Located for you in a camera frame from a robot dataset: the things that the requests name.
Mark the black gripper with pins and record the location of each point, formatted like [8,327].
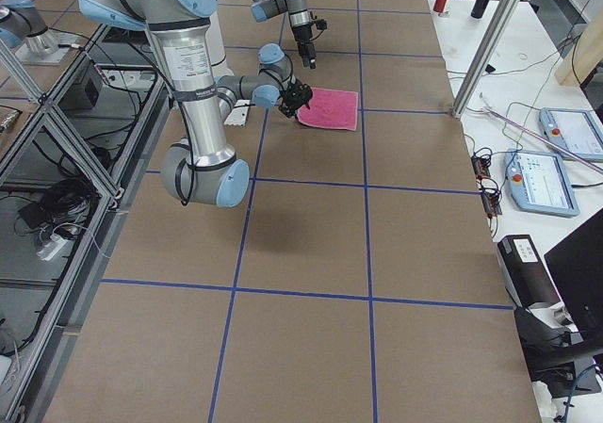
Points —
[303,35]
[296,94]

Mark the pink and grey towel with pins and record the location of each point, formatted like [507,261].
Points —
[331,109]

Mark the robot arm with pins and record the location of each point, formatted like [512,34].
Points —
[304,25]
[203,167]

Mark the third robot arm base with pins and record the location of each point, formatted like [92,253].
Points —
[25,32]

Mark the near teach pendant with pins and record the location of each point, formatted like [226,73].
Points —
[539,183]

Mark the teach pendant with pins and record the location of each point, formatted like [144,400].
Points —
[539,183]
[576,130]

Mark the wooden board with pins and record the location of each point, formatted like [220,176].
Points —
[584,55]

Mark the far teach pendant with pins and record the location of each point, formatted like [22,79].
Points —
[576,130]

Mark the black box with label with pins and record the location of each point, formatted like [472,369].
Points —
[524,271]

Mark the white power strip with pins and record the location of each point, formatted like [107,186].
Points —
[53,246]

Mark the black monitor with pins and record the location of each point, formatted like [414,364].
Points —
[575,265]

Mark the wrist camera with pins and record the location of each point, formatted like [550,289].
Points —
[320,24]

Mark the aluminium frame post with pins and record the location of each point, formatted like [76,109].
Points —
[490,39]

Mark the aluminium frame rack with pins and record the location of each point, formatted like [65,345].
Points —
[71,165]

